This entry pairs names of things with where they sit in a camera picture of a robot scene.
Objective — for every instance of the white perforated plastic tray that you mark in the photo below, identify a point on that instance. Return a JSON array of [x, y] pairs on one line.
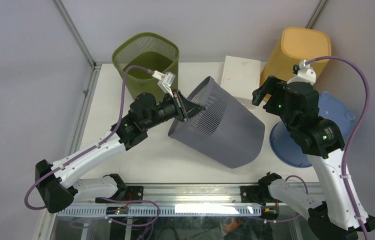
[[240, 77]]

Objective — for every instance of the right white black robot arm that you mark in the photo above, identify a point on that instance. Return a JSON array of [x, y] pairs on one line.
[[340, 216]]

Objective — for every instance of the olive green waste bin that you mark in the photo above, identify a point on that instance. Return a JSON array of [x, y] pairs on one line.
[[151, 51]]

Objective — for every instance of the aluminium mounting rail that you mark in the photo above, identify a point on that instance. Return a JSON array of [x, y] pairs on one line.
[[200, 192]]

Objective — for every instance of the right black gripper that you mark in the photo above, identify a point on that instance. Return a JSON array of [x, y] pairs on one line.
[[273, 86]]

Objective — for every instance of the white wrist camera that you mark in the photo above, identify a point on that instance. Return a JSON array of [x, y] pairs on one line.
[[304, 73], [165, 81]]

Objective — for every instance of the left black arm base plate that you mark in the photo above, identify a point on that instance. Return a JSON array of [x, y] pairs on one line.
[[129, 193]]

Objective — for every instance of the white slotted cable duct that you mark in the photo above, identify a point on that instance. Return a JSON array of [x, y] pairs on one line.
[[178, 210]]

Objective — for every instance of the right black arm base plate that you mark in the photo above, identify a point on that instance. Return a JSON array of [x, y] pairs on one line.
[[252, 194]]

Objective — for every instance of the yellow slatted waste bin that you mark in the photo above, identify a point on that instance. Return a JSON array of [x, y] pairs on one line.
[[295, 44]]

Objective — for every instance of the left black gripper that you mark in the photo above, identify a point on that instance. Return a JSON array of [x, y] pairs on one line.
[[185, 108]]

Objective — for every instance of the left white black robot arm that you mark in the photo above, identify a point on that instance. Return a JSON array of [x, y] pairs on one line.
[[60, 183]]

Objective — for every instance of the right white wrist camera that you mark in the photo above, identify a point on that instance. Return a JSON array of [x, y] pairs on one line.
[[304, 73]]

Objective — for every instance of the grey mesh waste bin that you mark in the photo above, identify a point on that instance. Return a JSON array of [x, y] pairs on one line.
[[225, 131]]

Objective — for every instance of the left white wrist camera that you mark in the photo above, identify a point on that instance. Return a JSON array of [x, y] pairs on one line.
[[165, 81]]

